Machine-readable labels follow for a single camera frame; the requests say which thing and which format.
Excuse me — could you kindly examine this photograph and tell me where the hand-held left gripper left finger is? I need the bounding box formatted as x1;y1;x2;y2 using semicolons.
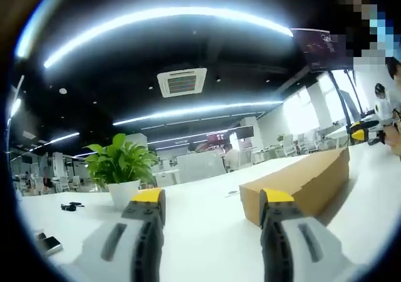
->
72;187;166;282

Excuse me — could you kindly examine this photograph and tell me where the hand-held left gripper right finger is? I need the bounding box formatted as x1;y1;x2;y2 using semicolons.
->
258;188;355;282

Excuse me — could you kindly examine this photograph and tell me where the brown cardboard shoe box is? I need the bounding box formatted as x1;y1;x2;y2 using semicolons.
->
239;147;350;227

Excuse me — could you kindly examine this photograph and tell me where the white plant pot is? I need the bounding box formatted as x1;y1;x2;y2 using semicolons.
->
107;179;142;207

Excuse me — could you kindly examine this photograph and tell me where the small black object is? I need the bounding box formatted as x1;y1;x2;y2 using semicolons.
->
60;202;85;212

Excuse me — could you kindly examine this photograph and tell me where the green potted plant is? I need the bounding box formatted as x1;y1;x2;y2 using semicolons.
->
83;133;160;190

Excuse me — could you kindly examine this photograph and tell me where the hanging dark screen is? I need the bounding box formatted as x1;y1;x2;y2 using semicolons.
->
289;28;355;73

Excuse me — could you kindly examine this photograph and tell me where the white partition board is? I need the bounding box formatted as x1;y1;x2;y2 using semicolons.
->
176;153;227;184

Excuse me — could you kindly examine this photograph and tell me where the long ceiling light strip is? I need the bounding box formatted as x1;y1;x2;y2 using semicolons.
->
43;6;294;69
112;100;284;127

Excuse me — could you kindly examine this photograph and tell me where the ceiling air conditioner vent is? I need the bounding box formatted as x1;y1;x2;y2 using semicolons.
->
156;67;208;98

